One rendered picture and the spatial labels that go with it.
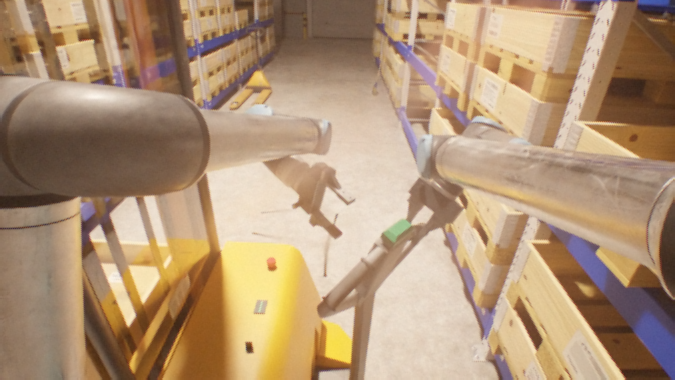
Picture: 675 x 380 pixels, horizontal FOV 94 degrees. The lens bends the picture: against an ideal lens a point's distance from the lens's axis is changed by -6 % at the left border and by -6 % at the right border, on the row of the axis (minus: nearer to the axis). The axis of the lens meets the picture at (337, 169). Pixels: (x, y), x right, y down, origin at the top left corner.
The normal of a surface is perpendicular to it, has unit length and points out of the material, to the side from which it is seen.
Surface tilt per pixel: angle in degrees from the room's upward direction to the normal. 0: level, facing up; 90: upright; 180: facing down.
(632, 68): 90
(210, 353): 0
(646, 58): 90
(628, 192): 64
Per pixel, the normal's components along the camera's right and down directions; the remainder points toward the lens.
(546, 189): -0.99, -0.11
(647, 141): -0.01, 0.47
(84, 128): 0.44, -0.14
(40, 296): 0.79, 0.19
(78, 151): 0.36, 0.26
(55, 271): 0.93, 0.17
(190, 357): 0.03, -0.88
